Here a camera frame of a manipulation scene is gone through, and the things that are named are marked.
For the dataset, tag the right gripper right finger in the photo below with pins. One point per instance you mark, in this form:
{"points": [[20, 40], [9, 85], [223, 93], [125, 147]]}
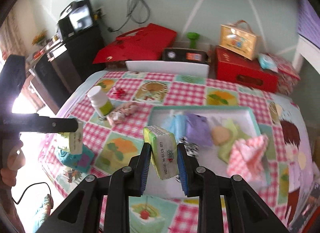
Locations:
{"points": [[246, 211]]}

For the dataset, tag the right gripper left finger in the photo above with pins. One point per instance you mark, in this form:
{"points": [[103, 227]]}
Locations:
{"points": [[82, 208]]}

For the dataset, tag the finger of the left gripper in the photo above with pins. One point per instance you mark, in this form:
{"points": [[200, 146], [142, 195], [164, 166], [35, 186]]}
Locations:
{"points": [[34, 123]]}

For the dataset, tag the pink white knitted cloth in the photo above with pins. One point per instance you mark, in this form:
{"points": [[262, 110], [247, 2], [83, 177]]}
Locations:
{"points": [[246, 158]]}

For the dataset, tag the green cloth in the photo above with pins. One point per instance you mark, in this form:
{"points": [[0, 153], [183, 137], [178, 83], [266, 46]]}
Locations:
{"points": [[230, 140]]}

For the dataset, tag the leopard print scrunchie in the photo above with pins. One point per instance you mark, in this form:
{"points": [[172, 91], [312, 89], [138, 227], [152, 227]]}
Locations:
{"points": [[192, 150]]}

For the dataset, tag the green tissue pack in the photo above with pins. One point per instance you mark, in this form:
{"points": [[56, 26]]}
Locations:
{"points": [[71, 142], [164, 151]]}

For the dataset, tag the beige round sponge puff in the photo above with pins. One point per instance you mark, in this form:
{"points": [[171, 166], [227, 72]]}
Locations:
{"points": [[220, 135]]}

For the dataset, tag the purple tissue pack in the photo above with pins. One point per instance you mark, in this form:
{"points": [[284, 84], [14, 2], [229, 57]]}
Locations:
{"points": [[198, 130]]}

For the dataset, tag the blue face mask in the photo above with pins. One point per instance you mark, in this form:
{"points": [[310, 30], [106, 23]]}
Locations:
{"points": [[176, 124]]}

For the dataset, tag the pink floral scrunchie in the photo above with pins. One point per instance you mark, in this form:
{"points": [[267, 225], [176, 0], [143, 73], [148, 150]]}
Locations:
{"points": [[118, 115]]}

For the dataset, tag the red pink ribbon flower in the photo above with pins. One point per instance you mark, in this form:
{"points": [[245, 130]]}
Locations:
{"points": [[118, 92]]}

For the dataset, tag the person's left hand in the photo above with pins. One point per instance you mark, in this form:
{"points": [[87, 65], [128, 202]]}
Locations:
{"points": [[15, 161]]}

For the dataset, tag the teal plastic lidded box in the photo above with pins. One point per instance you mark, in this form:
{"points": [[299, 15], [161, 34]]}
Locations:
{"points": [[79, 162]]}

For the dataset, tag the teal shallow box tray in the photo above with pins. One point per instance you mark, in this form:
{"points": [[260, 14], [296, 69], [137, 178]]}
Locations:
{"points": [[208, 155]]}

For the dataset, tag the black cabinet with printer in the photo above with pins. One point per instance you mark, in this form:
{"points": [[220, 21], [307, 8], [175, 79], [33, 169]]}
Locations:
{"points": [[68, 62]]}

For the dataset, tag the pink checkered picture tablecloth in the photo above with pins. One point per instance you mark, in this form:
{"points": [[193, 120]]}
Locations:
{"points": [[163, 99]]}

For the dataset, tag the white green-label bottle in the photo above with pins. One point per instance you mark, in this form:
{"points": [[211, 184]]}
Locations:
{"points": [[100, 101]]}

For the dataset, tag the red cut-out box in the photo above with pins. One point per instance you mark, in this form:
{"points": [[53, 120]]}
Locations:
{"points": [[231, 67]]}

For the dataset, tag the red gift bag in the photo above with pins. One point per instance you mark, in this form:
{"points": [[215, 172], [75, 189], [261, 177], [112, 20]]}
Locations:
{"points": [[145, 43]]}

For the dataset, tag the white foam board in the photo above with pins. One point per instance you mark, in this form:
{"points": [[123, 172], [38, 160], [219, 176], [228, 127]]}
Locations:
{"points": [[167, 67]]}

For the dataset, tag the red patterned box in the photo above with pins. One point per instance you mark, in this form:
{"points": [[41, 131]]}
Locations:
{"points": [[288, 78]]}

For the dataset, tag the blue wet wipes pack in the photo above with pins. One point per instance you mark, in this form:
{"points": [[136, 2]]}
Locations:
{"points": [[267, 63]]}

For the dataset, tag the black carton box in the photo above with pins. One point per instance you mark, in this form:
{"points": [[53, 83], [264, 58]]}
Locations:
{"points": [[185, 55]]}

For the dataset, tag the green dumbbell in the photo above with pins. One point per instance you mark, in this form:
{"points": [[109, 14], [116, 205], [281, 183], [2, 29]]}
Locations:
{"points": [[193, 38]]}

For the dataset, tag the white desk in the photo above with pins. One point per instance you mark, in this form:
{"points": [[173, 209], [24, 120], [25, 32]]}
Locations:
{"points": [[306, 51]]}

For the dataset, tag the purple perforated file basket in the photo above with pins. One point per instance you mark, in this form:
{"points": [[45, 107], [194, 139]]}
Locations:
{"points": [[308, 22]]}

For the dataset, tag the yellow handled gift box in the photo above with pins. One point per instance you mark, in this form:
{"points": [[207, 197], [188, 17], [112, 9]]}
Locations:
{"points": [[240, 39]]}

